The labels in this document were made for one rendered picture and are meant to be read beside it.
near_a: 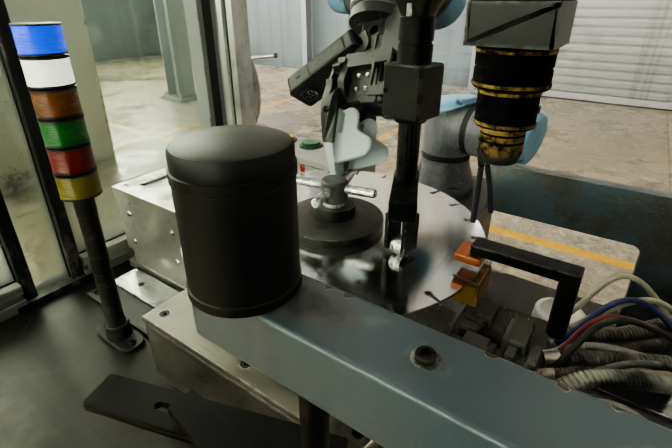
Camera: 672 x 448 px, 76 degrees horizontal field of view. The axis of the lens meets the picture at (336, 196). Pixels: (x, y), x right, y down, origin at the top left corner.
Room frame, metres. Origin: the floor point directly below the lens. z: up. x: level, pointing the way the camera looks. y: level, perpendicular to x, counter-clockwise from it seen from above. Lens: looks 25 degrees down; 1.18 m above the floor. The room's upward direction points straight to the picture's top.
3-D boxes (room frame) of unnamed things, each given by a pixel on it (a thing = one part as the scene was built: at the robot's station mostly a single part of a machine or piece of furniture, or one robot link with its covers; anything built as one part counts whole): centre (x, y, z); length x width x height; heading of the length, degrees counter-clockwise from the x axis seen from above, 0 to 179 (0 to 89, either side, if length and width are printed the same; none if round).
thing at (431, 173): (1.00, -0.27, 0.80); 0.15 x 0.15 x 0.10
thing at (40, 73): (0.47, 0.30, 1.11); 0.05 x 0.04 x 0.03; 145
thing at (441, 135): (0.99, -0.27, 0.91); 0.13 x 0.12 x 0.14; 45
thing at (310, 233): (0.43, 0.00, 0.96); 0.11 x 0.11 x 0.03
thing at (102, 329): (0.47, 0.30, 0.76); 0.09 x 0.03 x 0.03; 55
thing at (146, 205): (0.67, 0.24, 0.82); 0.18 x 0.18 x 0.15; 55
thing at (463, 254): (0.32, -0.16, 0.95); 0.10 x 0.03 x 0.07; 55
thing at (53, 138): (0.47, 0.30, 1.05); 0.05 x 0.04 x 0.03; 145
